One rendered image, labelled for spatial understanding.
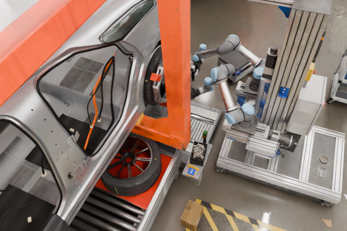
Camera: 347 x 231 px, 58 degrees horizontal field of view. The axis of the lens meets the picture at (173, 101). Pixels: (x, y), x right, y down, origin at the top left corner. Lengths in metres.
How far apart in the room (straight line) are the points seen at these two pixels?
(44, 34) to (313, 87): 2.38
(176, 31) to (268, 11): 4.00
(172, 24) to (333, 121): 2.90
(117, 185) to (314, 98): 1.94
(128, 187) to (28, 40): 2.31
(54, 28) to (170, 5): 1.04
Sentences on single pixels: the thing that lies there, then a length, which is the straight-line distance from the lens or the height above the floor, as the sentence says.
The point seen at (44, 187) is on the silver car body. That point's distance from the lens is 3.03.
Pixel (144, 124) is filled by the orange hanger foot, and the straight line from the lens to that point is 3.26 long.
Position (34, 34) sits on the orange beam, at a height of 2.72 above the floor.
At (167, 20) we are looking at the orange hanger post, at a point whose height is 2.08.
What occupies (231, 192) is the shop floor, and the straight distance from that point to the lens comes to 3.63.
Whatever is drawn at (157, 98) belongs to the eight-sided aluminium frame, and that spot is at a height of 0.78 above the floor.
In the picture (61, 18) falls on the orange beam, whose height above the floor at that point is 2.70.
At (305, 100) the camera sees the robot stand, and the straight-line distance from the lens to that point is 2.87.
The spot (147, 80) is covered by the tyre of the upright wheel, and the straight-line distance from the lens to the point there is 3.15.
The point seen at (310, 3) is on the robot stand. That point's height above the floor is 2.03.
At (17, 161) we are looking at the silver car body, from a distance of 3.21.
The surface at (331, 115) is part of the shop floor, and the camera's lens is 4.51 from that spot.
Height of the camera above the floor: 3.30
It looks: 50 degrees down
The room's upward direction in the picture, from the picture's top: 4 degrees counter-clockwise
